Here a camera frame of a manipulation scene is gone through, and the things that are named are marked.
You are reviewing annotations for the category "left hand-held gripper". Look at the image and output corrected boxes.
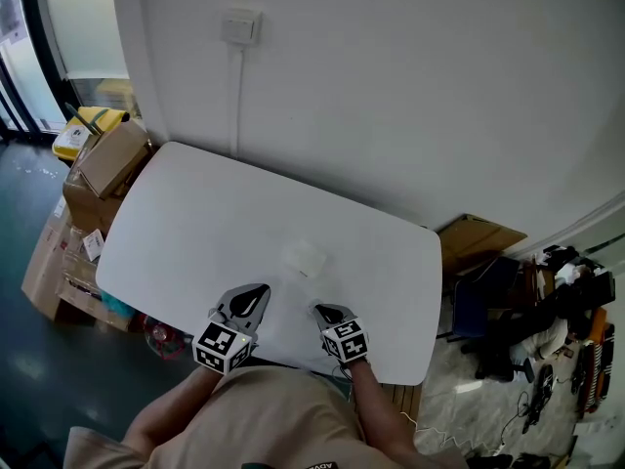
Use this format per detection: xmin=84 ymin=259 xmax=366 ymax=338
xmin=191 ymin=283 xmax=272 ymax=375

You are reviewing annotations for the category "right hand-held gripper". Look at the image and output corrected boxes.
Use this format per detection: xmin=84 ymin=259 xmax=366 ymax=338
xmin=312 ymin=303 xmax=370 ymax=364

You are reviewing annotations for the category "small white box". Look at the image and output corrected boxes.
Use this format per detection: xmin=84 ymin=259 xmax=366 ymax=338
xmin=281 ymin=239 xmax=328 ymax=278
xmin=81 ymin=228 xmax=106 ymax=263

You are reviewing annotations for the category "person's left forearm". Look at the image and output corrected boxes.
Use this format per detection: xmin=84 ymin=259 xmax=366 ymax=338
xmin=119 ymin=363 xmax=221 ymax=458

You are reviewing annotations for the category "person's right forearm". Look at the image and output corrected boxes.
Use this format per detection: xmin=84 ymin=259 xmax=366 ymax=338
xmin=349 ymin=357 xmax=426 ymax=458

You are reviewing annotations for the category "wooden slatted platform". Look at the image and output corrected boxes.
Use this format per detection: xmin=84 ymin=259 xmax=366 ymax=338
xmin=354 ymin=381 xmax=424 ymax=429

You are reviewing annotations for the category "person's beige shirt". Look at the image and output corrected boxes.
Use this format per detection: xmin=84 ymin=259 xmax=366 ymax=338
xmin=62 ymin=363 xmax=470 ymax=469

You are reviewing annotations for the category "teal mesh cloth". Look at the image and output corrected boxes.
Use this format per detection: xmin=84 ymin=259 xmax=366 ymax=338
xmin=100 ymin=294 xmax=136 ymax=320

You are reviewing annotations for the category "blue chair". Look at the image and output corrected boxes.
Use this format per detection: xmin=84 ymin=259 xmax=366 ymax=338
xmin=437 ymin=256 xmax=521 ymax=344

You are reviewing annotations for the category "labelled cardboard box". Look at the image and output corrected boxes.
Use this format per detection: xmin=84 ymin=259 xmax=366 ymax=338
xmin=56 ymin=227 xmax=136 ymax=332

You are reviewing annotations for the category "brown cardboard sheet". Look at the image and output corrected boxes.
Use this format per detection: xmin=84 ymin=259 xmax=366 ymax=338
xmin=436 ymin=213 xmax=528 ymax=277

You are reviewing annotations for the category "large brown cardboard box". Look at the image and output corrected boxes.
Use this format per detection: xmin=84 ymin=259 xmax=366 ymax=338
xmin=62 ymin=173 xmax=126 ymax=237

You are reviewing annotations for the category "tilted brown cardboard box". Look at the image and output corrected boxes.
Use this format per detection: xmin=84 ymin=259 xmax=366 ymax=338
xmin=76 ymin=118 xmax=153 ymax=200

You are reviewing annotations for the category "flat brown cardboard box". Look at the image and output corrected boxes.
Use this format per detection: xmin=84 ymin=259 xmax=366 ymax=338
xmin=20 ymin=195 xmax=74 ymax=321

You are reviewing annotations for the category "yellow bin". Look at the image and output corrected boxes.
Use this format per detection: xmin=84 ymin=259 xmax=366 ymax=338
xmin=51 ymin=106 xmax=131 ymax=161

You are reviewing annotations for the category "orange box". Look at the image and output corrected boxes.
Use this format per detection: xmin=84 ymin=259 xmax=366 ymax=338
xmin=588 ymin=305 xmax=609 ymax=344

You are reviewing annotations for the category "striped dark bag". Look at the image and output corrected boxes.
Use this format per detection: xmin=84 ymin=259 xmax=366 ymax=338
xmin=573 ymin=322 xmax=616 ymax=414

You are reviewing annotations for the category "white roller blind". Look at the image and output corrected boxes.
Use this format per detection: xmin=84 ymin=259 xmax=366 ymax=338
xmin=41 ymin=0 xmax=131 ymax=81

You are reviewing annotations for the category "paper notice on window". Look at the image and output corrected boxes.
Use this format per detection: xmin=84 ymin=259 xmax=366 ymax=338
xmin=0 ymin=0 xmax=28 ymax=46

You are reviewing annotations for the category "white cable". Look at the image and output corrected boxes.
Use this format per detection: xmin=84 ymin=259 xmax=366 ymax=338
xmin=399 ymin=410 xmax=509 ymax=458

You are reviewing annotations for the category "white wall cable conduit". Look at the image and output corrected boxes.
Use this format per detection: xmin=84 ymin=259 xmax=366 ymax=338
xmin=229 ymin=44 xmax=248 ymax=160

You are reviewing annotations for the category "black cable bundle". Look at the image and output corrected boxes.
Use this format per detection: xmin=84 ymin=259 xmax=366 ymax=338
xmin=520 ymin=362 xmax=556 ymax=434

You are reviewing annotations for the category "white wall switch box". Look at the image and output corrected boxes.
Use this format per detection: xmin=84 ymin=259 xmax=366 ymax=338
xmin=220 ymin=7 xmax=264 ymax=47

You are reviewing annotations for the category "black window frame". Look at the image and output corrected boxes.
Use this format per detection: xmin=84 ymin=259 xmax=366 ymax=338
xmin=19 ymin=0 xmax=69 ymax=134

